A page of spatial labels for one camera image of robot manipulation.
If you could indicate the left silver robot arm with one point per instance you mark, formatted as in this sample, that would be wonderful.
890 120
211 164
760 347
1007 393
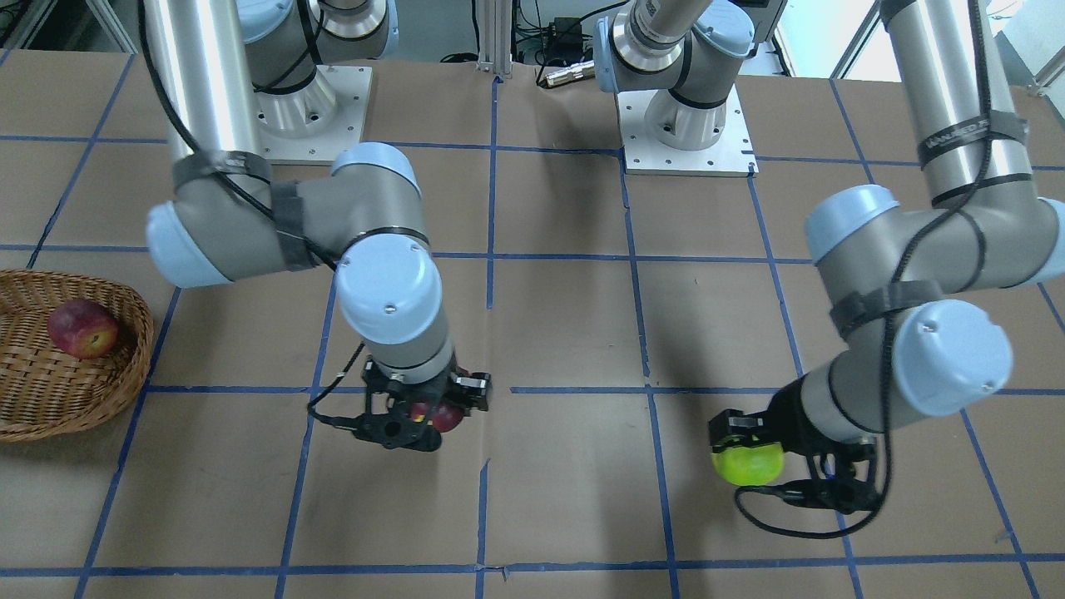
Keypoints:
913 350

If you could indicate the dark red apple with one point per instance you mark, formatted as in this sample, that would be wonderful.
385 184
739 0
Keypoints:
445 417

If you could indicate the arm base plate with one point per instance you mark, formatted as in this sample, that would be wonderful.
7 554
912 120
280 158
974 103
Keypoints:
313 125
662 137

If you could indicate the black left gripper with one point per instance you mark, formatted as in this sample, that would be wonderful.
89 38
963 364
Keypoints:
797 418

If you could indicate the green apple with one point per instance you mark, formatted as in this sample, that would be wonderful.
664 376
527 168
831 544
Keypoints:
749 466

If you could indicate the wicker basket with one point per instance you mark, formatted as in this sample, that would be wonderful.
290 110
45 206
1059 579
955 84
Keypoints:
47 391

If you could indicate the red yellow apple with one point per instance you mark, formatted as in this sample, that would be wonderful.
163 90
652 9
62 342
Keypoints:
83 329

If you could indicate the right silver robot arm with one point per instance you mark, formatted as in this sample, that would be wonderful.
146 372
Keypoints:
230 219

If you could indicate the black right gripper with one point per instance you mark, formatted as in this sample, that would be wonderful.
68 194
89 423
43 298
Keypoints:
471 391

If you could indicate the aluminium frame post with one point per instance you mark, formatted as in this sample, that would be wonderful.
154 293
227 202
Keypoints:
494 35

